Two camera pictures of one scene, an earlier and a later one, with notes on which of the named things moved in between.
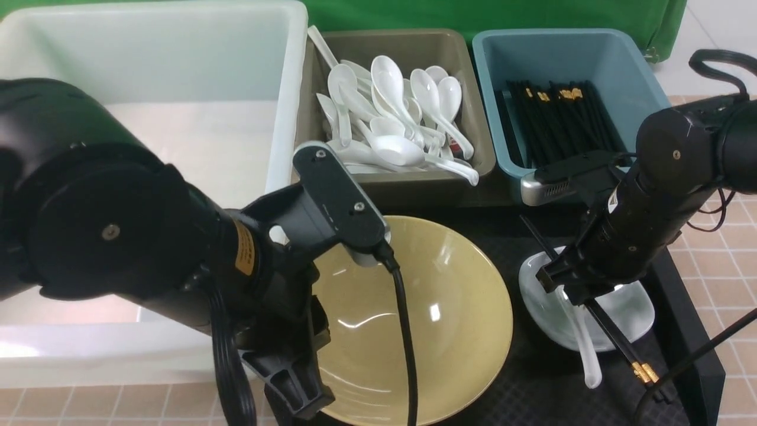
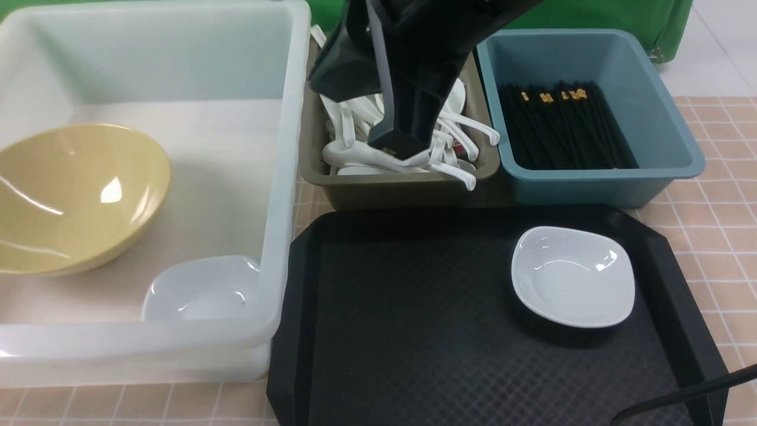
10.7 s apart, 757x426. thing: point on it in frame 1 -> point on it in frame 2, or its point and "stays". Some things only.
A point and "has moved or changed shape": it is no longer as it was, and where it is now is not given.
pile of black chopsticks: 549,121 stays
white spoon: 449,97 -> 453,111
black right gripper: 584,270 -> 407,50
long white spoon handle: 321,47 stays
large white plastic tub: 218,89 stays
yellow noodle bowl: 461,323 has moved or changed shape
